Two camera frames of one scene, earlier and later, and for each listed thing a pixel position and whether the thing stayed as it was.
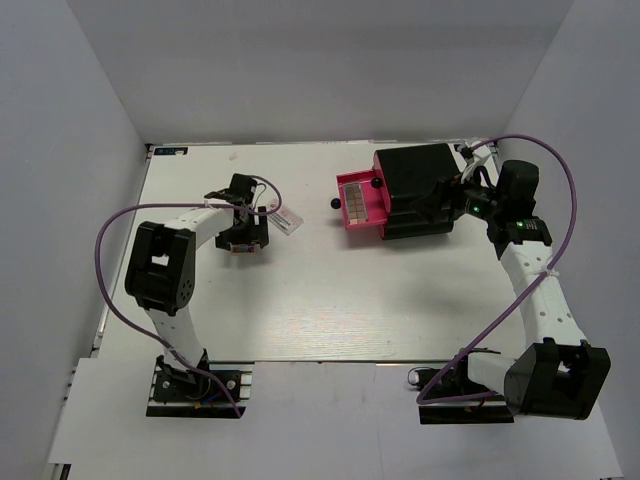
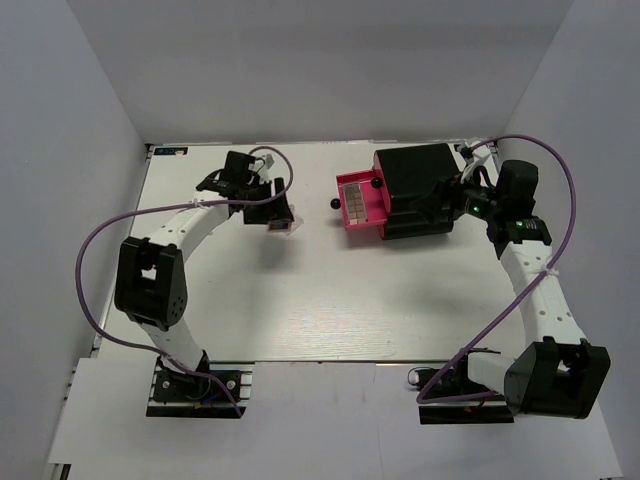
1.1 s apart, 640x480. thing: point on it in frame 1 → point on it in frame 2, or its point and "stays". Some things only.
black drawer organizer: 419,183 stays
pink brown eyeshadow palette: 355,202 stays
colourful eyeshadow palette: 241,249 → 280,226
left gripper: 256,234 → 278,211
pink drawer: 364,197 stays
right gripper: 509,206 stays
